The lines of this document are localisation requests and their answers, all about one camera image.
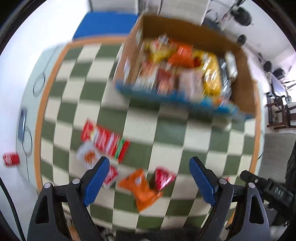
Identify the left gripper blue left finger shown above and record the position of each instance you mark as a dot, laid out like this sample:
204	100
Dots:
81	193

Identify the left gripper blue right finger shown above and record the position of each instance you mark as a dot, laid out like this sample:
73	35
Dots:
217	192

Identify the small red white sachet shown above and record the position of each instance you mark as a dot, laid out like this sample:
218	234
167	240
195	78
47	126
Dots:
111	177

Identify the white orange sauce packet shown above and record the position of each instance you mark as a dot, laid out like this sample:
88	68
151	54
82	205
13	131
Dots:
88	154

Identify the red snack packet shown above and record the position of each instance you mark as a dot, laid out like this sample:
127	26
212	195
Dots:
105	141

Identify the small red packet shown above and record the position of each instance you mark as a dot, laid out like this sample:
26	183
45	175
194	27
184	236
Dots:
161	178

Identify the orange snack packet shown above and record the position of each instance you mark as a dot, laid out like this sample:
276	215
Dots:
139	186

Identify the pink yellow snack bag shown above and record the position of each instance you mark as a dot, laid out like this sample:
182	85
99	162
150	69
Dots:
191	84

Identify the grey armchair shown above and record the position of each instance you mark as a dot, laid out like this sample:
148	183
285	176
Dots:
276	153

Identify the red soda can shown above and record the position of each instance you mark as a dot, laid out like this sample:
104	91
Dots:
11	159

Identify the dark wooden chair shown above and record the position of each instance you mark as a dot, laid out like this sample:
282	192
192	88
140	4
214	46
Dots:
281	115

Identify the green checkered table mat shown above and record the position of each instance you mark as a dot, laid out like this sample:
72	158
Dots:
80	88

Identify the blue smartphone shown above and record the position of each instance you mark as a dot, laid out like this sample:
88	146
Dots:
21	124

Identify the black striped snack bag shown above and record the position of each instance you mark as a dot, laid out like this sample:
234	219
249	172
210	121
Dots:
226	82

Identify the yellow snack bag in box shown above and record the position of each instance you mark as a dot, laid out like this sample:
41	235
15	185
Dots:
212	82

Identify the cardboard snack box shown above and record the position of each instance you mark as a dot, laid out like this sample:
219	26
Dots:
143	71

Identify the orange snack bag in box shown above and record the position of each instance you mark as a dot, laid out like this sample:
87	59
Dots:
182	57

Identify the blue seat cushion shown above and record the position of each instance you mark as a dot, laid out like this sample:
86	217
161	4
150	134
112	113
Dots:
105	23

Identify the white padded chair centre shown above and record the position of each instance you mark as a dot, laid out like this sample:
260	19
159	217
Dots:
192	11

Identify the white padded chair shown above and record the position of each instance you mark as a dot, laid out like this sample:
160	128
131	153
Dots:
129	6
192	11

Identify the white padded chair left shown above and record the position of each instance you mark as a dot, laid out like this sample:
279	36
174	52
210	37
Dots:
129	6

